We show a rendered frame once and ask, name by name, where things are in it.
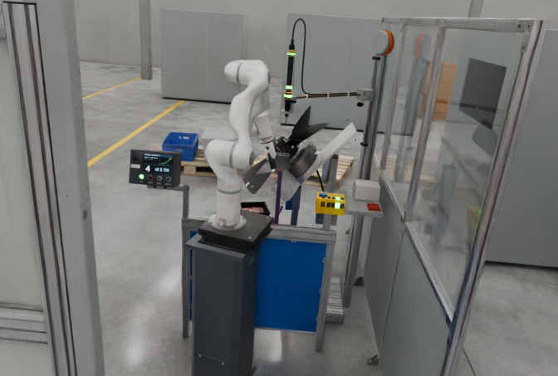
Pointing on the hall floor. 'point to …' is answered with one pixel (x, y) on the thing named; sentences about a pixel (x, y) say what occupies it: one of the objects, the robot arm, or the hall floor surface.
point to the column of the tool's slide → (368, 148)
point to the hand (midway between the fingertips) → (272, 165)
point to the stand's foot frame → (334, 312)
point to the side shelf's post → (352, 261)
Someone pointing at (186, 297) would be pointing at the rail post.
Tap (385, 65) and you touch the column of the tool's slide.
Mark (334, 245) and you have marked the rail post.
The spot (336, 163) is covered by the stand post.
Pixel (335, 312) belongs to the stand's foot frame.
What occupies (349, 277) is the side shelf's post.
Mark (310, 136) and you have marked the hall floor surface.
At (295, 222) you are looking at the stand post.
